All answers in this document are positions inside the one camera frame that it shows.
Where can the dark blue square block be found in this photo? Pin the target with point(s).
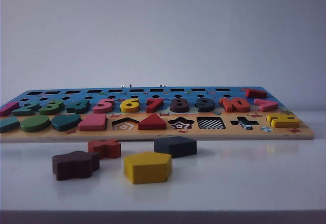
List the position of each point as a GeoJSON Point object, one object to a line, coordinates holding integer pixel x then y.
{"type": "Point", "coordinates": [175, 147]}

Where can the red number seven piece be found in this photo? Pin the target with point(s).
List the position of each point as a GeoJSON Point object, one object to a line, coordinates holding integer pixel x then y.
{"type": "Point", "coordinates": [154, 105]}

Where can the brown number eight piece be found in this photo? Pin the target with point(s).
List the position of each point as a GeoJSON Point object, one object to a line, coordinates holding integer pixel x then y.
{"type": "Point", "coordinates": [174, 107]}

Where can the red triangle block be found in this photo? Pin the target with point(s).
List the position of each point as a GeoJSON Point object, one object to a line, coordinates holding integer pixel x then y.
{"type": "Point", "coordinates": [152, 124]}

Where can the small metal stud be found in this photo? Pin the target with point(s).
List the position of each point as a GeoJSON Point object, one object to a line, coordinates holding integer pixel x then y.
{"type": "Point", "coordinates": [130, 85]}

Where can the yellow number six piece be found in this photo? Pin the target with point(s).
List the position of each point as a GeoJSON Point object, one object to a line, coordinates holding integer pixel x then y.
{"type": "Point", "coordinates": [126, 109]}

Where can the dark blue number nine piece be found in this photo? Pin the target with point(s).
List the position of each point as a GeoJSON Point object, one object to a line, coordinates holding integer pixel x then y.
{"type": "Point", "coordinates": [206, 108]}

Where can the pink number five piece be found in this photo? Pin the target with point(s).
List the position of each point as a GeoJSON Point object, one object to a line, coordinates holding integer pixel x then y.
{"type": "Point", "coordinates": [103, 109]}

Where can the orange number ten piece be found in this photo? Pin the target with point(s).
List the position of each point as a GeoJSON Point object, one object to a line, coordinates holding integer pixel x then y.
{"type": "Point", "coordinates": [229, 105]}

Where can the yellow pentagon block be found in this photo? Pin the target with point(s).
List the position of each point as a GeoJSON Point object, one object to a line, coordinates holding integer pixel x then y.
{"type": "Point", "coordinates": [147, 170]}

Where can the colourful wooden puzzle board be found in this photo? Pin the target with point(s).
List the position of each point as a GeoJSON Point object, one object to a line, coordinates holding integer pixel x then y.
{"type": "Point", "coordinates": [229, 132]}

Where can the orange cross block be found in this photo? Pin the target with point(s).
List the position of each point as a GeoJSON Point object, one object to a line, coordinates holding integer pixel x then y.
{"type": "Point", "coordinates": [107, 149]}

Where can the pink trapezoid block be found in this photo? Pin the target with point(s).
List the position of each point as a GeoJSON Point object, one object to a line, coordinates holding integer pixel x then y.
{"type": "Point", "coordinates": [93, 123]}

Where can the teal number four piece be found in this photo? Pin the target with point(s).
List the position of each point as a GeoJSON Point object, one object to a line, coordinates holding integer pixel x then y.
{"type": "Point", "coordinates": [80, 107]}

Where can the red math symbol piece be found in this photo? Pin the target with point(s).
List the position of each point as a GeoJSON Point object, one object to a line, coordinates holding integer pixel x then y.
{"type": "Point", "coordinates": [256, 93]}

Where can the teal heart block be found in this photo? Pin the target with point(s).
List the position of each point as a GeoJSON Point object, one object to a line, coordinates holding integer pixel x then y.
{"type": "Point", "coordinates": [66, 123]}

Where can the pink math symbol piece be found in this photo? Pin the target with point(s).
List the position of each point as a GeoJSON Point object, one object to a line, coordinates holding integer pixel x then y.
{"type": "Point", "coordinates": [267, 105]}

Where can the brown star block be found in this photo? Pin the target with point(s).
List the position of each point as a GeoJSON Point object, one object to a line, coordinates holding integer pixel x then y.
{"type": "Point", "coordinates": [74, 166]}

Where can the green number three piece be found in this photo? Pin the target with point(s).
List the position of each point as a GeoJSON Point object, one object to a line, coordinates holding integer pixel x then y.
{"type": "Point", "coordinates": [51, 109]}

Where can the yellow math symbol piece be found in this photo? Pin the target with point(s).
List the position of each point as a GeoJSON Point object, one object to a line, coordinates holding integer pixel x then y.
{"type": "Point", "coordinates": [282, 122]}

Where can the green oval block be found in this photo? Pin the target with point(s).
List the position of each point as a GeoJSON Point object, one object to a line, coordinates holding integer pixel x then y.
{"type": "Point", "coordinates": [34, 123]}

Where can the teal number two piece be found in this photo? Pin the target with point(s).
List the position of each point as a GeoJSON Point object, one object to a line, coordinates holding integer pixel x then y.
{"type": "Point", "coordinates": [25, 110]}

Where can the pink number one piece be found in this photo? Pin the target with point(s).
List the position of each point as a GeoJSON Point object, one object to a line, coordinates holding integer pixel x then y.
{"type": "Point", "coordinates": [9, 109]}

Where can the teal rectangle block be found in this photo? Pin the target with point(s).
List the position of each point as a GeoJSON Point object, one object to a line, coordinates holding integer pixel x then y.
{"type": "Point", "coordinates": [9, 124]}

